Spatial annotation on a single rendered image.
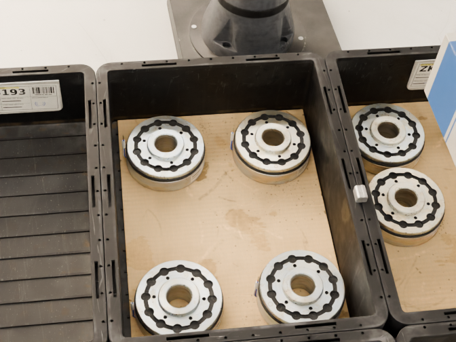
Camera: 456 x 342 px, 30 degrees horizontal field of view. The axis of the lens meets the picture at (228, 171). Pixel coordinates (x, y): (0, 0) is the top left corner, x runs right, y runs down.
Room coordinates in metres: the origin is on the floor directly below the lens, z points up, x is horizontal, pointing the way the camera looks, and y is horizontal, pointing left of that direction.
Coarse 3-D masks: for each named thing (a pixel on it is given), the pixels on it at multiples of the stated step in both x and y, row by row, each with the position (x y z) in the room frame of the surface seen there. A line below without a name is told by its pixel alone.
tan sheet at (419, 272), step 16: (352, 112) 0.78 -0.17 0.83; (416, 112) 0.79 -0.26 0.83; (432, 112) 0.80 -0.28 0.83; (432, 128) 0.77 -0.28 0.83; (432, 144) 0.74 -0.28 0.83; (432, 160) 0.71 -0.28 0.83; (448, 160) 0.71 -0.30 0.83; (368, 176) 0.67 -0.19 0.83; (432, 176) 0.68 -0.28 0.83; (448, 176) 0.68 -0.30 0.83; (448, 192) 0.66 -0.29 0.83; (448, 208) 0.63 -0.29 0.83; (448, 224) 0.61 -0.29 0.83; (432, 240) 0.58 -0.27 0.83; (448, 240) 0.58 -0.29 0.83; (400, 256) 0.55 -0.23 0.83; (416, 256) 0.55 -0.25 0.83; (432, 256) 0.56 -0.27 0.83; (448, 256) 0.56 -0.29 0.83; (400, 272) 0.53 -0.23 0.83; (416, 272) 0.53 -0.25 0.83; (432, 272) 0.53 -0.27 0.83; (448, 272) 0.54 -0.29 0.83; (400, 288) 0.51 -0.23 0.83; (416, 288) 0.51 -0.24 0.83; (432, 288) 0.51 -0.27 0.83; (448, 288) 0.51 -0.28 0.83; (400, 304) 0.49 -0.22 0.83; (416, 304) 0.49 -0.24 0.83; (432, 304) 0.49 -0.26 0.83; (448, 304) 0.49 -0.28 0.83
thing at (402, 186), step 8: (400, 184) 0.64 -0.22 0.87; (408, 184) 0.64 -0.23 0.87; (392, 192) 0.62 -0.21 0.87; (416, 192) 0.63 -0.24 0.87; (392, 200) 0.61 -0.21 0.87; (424, 200) 0.62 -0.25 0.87; (392, 208) 0.60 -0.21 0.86; (400, 208) 0.60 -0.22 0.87; (408, 208) 0.60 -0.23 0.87; (416, 208) 0.60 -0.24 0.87
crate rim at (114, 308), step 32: (128, 64) 0.74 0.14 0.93; (160, 64) 0.75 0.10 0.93; (192, 64) 0.75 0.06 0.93; (224, 64) 0.76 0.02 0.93; (256, 64) 0.76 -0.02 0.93; (320, 64) 0.77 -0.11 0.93; (352, 192) 0.57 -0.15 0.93; (352, 224) 0.53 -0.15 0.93; (320, 320) 0.40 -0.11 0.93; (352, 320) 0.41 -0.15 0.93; (384, 320) 0.41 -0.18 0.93
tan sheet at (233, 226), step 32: (128, 128) 0.71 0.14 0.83; (224, 128) 0.73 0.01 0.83; (224, 160) 0.67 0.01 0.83; (128, 192) 0.61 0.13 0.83; (160, 192) 0.61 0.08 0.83; (192, 192) 0.62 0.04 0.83; (224, 192) 0.62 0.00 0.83; (256, 192) 0.63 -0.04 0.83; (288, 192) 0.63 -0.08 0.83; (320, 192) 0.64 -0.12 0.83; (128, 224) 0.56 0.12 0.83; (160, 224) 0.56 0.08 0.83; (192, 224) 0.57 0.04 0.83; (224, 224) 0.57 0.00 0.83; (256, 224) 0.58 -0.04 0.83; (288, 224) 0.58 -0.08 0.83; (320, 224) 0.59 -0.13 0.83; (128, 256) 0.51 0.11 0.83; (160, 256) 0.52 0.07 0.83; (192, 256) 0.52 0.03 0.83; (224, 256) 0.53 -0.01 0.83; (256, 256) 0.53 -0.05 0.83; (128, 288) 0.47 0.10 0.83; (224, 288) 0.48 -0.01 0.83; (224, 320) 0.44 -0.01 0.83; (256, 320) 0.44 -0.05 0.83
